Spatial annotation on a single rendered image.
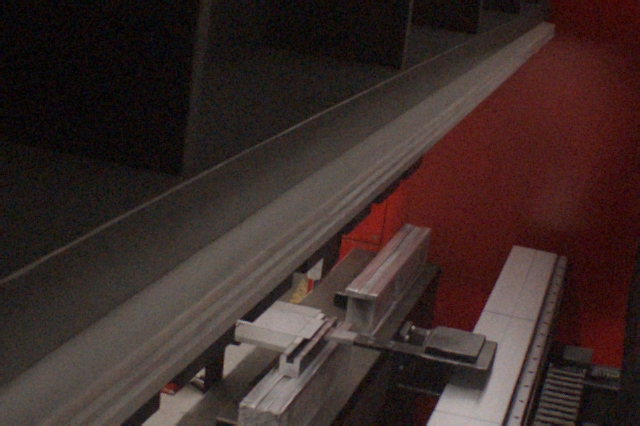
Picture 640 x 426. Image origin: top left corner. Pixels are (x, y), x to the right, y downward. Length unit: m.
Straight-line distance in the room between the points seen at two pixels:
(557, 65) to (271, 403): 1.18
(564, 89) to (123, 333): 2.07
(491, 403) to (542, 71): 1.02
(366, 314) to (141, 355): 1.65
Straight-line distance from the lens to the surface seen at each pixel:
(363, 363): 1.95
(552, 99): 2.43
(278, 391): 1.58
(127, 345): 0.40
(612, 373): 2.13
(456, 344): 1.66
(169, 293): 0.45
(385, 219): 2.55
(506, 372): 1.72
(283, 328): 1.71
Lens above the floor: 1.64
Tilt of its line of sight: 16 degrees down
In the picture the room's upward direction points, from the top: 7 degrees clockwise
